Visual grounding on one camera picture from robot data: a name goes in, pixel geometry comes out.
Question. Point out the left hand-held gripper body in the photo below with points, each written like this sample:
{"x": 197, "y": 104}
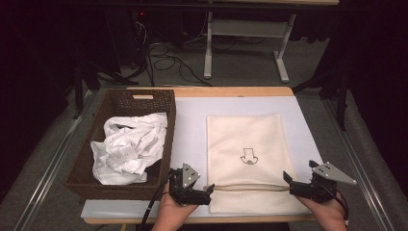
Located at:
{"x": 187, "y": 187}

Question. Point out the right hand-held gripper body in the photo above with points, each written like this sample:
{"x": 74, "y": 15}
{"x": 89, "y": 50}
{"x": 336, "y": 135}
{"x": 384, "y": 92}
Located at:
{"x": 317, "y": 186}

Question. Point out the brown woven basket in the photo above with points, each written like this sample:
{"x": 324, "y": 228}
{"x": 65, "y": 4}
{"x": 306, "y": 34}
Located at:
{"x": 128, "y": 187}

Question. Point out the cream laundry bag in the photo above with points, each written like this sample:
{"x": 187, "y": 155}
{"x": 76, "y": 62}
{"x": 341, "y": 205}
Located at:
{"x": 247, "y": 134}

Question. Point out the white shirt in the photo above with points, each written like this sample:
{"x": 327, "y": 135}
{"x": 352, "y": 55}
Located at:
{"x": 134, "y": 150}

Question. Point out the person's right hand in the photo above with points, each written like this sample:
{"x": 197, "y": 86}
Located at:
{"x": 324, "y": 210}

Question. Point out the white table mat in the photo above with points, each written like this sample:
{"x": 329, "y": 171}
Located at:
{"x": 192, "y": 128}

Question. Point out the black tripod stand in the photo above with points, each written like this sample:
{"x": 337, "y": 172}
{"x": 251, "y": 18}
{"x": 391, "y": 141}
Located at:
{"x": 340, "y": 93}
{"x": 86, "y": 77}

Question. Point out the dark computer case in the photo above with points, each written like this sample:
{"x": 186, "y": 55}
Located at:
{"x": 128, "y": 35}

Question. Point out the metal floor rail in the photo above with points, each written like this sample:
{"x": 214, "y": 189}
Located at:
{"x": 359, "y": 166}
{"x": 48, "y": 173}

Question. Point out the white desk frame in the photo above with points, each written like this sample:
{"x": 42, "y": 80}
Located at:
{"x": 247, "y": 29}

